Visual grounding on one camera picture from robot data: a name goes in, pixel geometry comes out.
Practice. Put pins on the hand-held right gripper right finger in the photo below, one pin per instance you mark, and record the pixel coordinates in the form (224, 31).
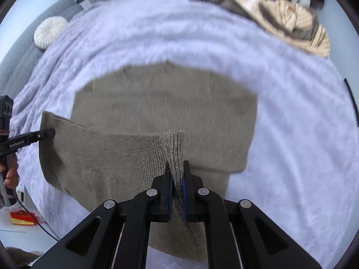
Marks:
(184, 199)

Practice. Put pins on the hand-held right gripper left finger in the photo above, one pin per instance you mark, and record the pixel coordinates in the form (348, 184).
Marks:
(169, 199)

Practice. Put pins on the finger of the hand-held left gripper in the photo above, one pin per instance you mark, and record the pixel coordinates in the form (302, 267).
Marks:
(42, 135)

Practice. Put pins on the olive knit sweater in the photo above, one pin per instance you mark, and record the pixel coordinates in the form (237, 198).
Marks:
(168, 106)

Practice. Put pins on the person's left hand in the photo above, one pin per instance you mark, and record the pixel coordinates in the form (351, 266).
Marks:
(12, 176)

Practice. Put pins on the grey quilted sofa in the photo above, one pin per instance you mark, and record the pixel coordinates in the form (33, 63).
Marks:
(19, 50)

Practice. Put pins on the red and yellow packet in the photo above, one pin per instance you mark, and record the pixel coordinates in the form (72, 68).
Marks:
(23, 218)

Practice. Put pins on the white round pleated pillow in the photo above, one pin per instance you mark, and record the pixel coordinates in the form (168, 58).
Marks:
(50, 33)

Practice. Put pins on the lavender plush blanket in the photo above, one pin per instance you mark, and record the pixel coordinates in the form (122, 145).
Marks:
(280, 145)

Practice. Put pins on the cream striped garment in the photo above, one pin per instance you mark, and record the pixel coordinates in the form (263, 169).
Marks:
(305, 22)

